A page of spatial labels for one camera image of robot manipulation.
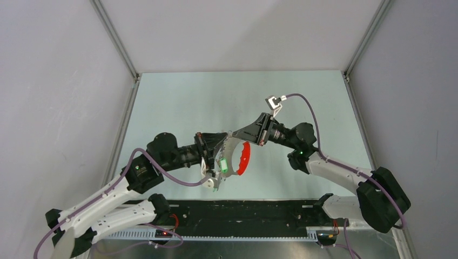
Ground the left aluminium frame post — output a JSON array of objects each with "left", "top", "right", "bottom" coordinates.
[{"left": 90, "top": 0, "right": 140, "bottom": 82}]

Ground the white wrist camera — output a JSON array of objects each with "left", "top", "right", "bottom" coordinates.
[
  {"left": 200, "top": 158, "right": 222, "bottom": 191},
  {"left": 265, "top": 96, "right": 287, "bottom": 118}
]

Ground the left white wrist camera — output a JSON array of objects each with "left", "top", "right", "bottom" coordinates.
[{"left": 200, "top": 158, "right": 222, "bottom": 191}]

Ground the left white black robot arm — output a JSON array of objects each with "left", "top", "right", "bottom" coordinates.
[{"left": 45, "top": 132, "right": 228, "bottom": 258}]

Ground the red handled metal key holder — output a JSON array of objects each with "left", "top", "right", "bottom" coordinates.
[{"left": 217, "top": 135, "right": 251, "bottom": 178}]

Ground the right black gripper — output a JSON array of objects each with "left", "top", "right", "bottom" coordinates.
[{"left": 233, "top": 112, "right": 298, "bottom": 150}]

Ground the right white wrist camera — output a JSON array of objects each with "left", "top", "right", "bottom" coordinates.
[{"left": 265, "top": 96, "right": 287, "bottom": 118}]

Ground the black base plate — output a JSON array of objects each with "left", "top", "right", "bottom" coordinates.
[{"left": 152, "top": 194, "right": 349, "bottom": 237}]

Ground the purple cable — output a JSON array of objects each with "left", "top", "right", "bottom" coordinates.
[
  {"left": 33, "top": 148, "right": 212, "bottom": 259},
  {"left": 284, "top": 93, "right": 408, "bottom": 230}
]

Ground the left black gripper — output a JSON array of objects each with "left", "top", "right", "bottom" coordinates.
[{"left": 160, "top": 132, "right": 228, "bottom": 172}]

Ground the slotted cable duct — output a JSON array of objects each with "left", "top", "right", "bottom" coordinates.
[{"left": 104, "top": 228, "right": 318, "bottom": 242}]

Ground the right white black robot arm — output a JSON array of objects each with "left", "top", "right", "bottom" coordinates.
[{"left": 231, "top": 113, "right": 411, "bottom": 233}]

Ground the aluminium frame post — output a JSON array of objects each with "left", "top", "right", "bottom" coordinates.
[
  {"left": 90, "top": 0, "right": 140, "bottom": 82},
  {"left": 343, "top": 0, "right": 394, "bottom": 83}
]

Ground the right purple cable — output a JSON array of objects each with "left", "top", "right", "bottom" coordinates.
[{"left": 284, "top": 93, "right": 408, "bottom": 230}]

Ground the right aluminium frame post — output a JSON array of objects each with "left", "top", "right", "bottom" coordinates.
[{"left": 343, "top": 0, "right": 394, "bottom": 83}]

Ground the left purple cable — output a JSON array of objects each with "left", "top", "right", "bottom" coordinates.
[{"left": 33, "top": 148, "right": 212, "bottom": 259}]

